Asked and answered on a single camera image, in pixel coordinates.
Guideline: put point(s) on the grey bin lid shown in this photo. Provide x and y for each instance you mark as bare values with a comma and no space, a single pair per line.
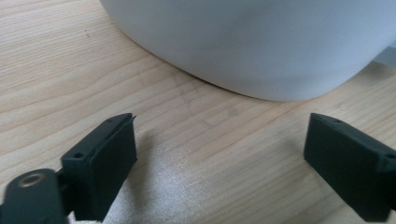
249,46

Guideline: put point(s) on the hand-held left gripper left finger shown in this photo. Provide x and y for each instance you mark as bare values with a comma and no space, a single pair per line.
102,168

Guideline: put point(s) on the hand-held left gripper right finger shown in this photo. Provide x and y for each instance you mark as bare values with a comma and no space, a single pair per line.
348,161

